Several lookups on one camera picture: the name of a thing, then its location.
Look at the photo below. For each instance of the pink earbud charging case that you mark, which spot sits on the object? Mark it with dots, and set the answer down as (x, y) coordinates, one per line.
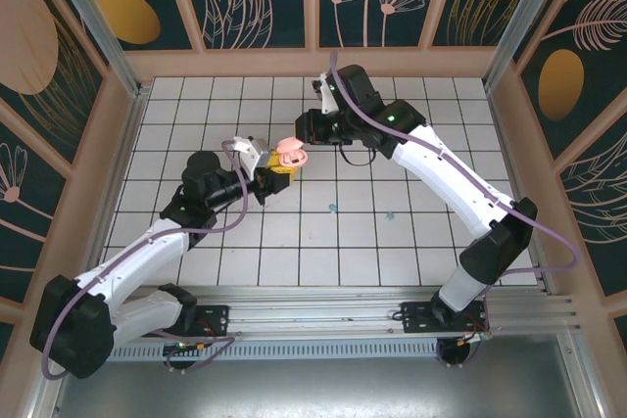
(291, 158)

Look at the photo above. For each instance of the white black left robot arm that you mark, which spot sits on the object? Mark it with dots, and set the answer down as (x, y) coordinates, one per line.
(142, 251)

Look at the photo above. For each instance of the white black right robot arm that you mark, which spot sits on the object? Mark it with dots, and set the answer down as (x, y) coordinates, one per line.
(450, 183)

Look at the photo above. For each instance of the small circuit board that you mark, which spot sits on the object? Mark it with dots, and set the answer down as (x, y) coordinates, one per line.
(183, 347)

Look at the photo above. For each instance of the aluminium side rail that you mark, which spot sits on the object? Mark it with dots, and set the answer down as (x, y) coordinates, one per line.
(130, 144)
(507, 144)

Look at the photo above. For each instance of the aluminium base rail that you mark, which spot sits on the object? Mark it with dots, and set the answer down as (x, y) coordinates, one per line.
(313, 310)

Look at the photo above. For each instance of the aluminium frame post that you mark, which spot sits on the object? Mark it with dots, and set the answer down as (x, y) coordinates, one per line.
(527, 7)
(88, 7)

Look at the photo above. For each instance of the grey metal base plate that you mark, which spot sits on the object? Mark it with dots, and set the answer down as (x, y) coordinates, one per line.
(313, 388)

